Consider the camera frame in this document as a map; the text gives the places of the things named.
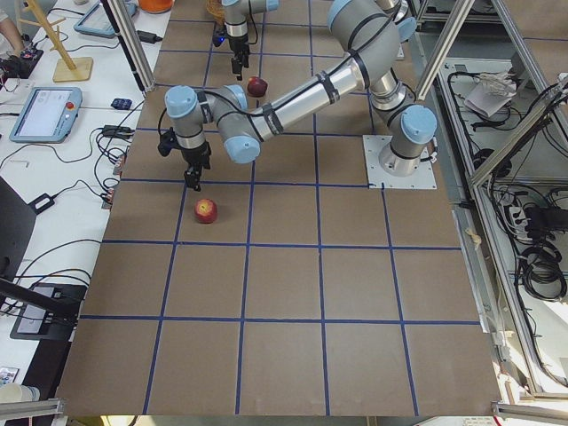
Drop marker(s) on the near teach pendant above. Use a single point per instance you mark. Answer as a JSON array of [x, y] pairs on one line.
[[48, 115]]

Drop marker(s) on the wooden stand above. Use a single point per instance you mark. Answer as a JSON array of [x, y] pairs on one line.
[[68, 69]]

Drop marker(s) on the black power adapter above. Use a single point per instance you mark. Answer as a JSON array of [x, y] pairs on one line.
[[42, 202]]

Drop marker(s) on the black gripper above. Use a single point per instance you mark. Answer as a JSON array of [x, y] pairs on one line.
[[238, 44], [195, 155]]

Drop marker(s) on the orange bucket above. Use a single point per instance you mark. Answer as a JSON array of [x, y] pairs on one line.
[[155, 6]]

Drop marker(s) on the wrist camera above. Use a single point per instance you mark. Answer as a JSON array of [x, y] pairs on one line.
[[167, 142], [218, 37]]

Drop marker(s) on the dark red apple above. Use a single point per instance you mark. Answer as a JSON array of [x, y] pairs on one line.
[[257, 87]]

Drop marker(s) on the teach pendant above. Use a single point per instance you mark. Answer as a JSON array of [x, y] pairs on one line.
[[48, 115], [95, 23]]

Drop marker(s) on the wicker basket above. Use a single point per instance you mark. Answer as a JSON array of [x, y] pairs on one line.
[[216, 10]]

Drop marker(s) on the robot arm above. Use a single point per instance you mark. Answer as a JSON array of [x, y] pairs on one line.
[[370, 39], [239, 29]]

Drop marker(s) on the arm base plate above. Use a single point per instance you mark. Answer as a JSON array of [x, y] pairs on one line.
[[385, 170]]

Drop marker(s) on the far teach pendant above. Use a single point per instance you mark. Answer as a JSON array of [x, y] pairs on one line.
[[95, 23]]

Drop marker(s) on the small blue device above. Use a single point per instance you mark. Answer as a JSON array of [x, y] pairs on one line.
[[121, 104]]

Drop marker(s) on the red yellow apple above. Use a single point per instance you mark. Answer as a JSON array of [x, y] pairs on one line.
[[205, 211]]

